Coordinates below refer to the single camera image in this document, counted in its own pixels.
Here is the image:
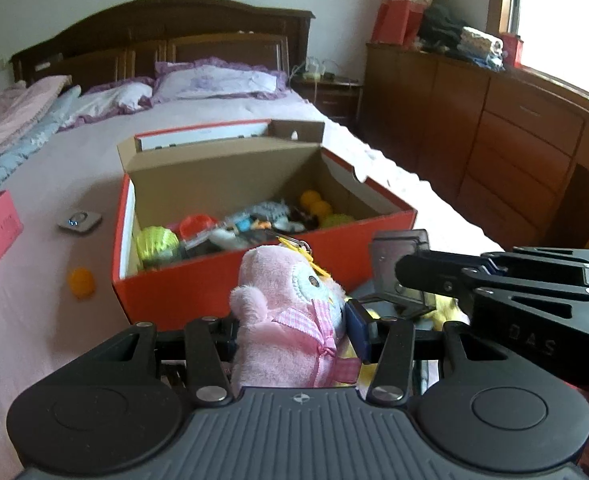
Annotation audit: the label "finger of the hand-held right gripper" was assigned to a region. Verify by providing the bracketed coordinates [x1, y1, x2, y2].
[513, 246, 589, 267]
[395, 252, 589, 297]

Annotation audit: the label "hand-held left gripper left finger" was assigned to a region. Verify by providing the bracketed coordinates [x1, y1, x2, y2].
[82, 316, 240, 407]

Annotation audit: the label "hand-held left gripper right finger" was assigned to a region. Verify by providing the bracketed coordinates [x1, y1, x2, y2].
[347, 299, 513, 407]

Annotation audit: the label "red cardboard shoe box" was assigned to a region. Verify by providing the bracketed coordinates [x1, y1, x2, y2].
[112, 119, 418, 326]

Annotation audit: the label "pink plush toy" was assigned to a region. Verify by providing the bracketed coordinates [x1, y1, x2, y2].
[229, 242, 363, 389]

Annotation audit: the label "large yellow-green ball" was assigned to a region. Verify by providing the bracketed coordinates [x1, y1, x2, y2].
[135, 226, 180, 271]

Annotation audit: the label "small yellow-green ball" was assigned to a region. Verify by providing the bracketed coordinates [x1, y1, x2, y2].
[321, 213, 357, 229]

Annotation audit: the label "red round cap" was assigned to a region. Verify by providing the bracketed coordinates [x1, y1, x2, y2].
[178, 214, 218, 241]

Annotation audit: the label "brown wooden cabinet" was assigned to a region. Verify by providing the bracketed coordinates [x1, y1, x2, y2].
[357, 42, 589, 261]

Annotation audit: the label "grey spiky toy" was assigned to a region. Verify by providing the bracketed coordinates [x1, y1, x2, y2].
[247, 201, 290, 221]

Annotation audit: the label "small grey square device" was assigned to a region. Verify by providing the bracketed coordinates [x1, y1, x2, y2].
[57, 208, 103, 235]

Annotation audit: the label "dark wooden nightstand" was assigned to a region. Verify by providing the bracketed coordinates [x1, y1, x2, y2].
[292, 72, 363, 126]

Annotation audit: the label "folded white and blue towels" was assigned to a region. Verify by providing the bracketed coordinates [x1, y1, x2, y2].
[457, 25, 506, 70]

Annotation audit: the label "window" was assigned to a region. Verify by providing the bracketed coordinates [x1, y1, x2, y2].
[487, 0, 589, 111]

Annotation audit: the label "pile of dark clothes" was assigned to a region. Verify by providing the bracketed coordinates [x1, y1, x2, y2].
[417, 4, 468, 54]

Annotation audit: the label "small purple ruffled pillow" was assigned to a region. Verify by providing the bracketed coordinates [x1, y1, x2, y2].
[59, 77, 156, 131]

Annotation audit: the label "large purple ruffled pillow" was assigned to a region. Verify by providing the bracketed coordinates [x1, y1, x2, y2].
[152, 57, 290, 106]

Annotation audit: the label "light blue quilt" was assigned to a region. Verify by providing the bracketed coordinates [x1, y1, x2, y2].
[0, 85, 83, 199]

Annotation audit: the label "floral curtain with red hem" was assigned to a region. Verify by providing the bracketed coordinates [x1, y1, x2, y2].
[372, 0, 441, 46]

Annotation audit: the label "pink quilt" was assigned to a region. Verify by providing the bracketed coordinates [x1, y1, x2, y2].
[0, 75, 73, 171]

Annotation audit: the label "dark wooden headboard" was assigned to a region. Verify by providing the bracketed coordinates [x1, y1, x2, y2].
[9, 0, 316, 87]

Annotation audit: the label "white charger cables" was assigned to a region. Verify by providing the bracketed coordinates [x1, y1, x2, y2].
[302, 57, 341, 81]

